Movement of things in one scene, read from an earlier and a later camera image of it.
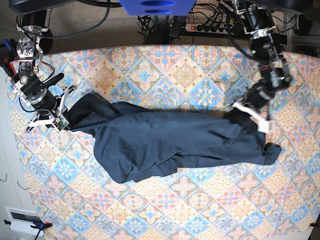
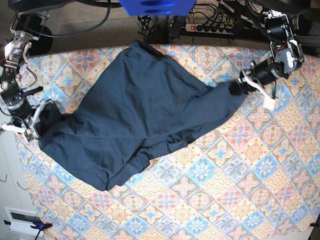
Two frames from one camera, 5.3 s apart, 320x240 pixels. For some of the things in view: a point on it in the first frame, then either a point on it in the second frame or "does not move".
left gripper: [48, 107] -> [24, 115]
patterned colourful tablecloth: [72, 198] does not move
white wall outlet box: [21, 221] does not move
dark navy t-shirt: [132, 142] -> [142, 102]
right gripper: [257, 96] -> [264, 73]
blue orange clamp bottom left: [39, 226] does not move
